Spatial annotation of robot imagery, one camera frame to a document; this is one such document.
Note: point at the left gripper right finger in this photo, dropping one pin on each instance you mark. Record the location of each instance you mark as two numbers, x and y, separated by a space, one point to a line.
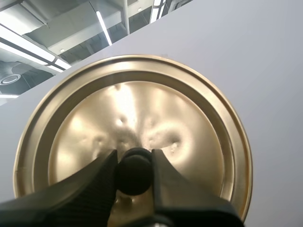
180 196

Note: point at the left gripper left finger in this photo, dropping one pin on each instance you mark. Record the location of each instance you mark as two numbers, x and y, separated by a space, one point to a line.
78 198

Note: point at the gold lid with black knob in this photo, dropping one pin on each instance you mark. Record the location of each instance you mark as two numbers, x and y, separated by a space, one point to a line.
132 113

